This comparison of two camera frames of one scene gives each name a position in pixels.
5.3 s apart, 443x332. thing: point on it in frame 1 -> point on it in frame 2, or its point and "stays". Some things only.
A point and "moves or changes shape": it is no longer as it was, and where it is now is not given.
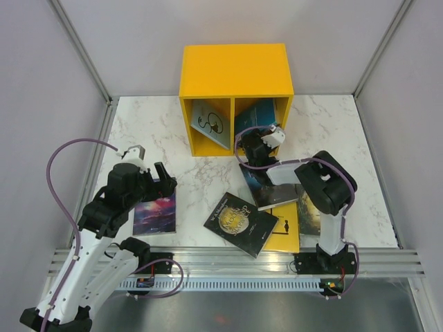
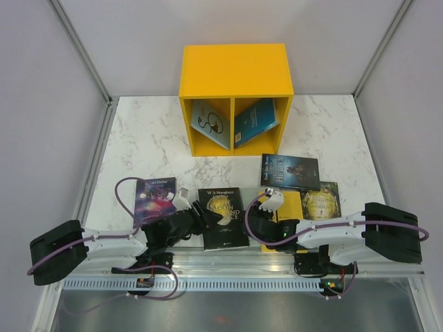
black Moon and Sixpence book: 241,225 moves or changes shape
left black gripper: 160,189 -> 201,220
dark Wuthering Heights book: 265,194 moves or changes shape
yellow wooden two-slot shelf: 229,88 stays
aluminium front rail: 237,262 stays
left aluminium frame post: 82,49 stays
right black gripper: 257,132 -> 255,211
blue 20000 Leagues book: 261,113 stays
